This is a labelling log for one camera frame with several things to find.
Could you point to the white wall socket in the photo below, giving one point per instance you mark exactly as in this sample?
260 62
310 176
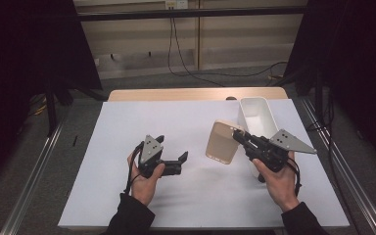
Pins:
176 4

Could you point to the white plastic storage box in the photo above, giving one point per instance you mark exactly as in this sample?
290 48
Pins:
256 114

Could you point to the person's right hand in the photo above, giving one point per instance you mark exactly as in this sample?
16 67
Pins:
279 186

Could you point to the black horizontal bar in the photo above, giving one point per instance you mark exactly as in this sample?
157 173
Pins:
192 13

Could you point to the black stand leg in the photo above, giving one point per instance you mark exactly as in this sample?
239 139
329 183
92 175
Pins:
51 111

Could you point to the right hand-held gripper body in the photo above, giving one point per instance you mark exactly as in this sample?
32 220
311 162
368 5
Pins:
274 150

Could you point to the wooden table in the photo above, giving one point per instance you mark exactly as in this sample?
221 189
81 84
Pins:
176 94

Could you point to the small black floor object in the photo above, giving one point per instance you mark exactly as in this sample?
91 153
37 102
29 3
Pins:
75 140

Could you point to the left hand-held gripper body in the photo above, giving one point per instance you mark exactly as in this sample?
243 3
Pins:
151 156

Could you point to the beige phone case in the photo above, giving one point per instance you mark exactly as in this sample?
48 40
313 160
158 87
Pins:
222 143

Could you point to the white table mat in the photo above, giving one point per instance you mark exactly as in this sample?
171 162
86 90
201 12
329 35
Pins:
111 196

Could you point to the black curtain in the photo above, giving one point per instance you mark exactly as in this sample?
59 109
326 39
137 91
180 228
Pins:
355 65
19 65

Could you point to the metal floor rail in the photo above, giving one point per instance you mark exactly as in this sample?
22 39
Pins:
29 186
349 169

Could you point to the person's left hand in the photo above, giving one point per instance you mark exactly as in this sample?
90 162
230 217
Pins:
145 187

